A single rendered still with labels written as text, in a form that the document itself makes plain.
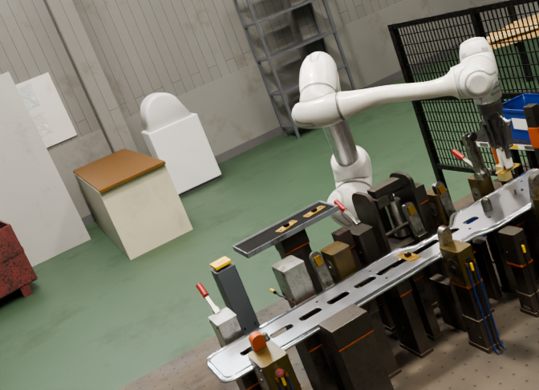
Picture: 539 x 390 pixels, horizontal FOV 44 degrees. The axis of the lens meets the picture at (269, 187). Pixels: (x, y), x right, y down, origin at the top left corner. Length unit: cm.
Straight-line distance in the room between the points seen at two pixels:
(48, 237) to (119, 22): 296
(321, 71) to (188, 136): 608
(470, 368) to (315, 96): 102
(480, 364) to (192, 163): 668
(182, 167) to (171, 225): 165
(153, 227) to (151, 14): 352
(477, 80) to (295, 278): 81
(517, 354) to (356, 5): 882
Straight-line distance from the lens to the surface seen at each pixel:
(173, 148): 840
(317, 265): 216
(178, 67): 942
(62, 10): 893
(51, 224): 847
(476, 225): 225
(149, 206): 686
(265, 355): 180
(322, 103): 233
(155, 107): 837
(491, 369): 211
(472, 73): 206
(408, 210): 231
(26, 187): 852
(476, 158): 249
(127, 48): 929
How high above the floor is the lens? 190
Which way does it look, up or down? 15 degrees down
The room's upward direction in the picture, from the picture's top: 21 degrees counter-clockwise
